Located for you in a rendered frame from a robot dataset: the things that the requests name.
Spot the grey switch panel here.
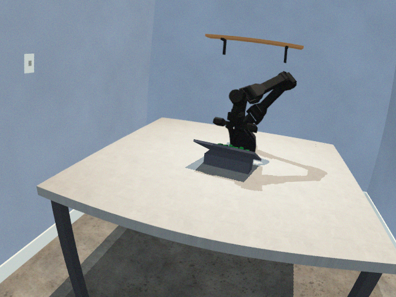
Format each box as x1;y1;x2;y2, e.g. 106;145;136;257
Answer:
193;139;261;174

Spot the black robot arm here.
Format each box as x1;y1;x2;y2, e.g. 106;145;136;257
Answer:
227;71;297;125

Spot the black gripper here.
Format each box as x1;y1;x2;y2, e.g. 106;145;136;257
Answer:
213;107;258;145

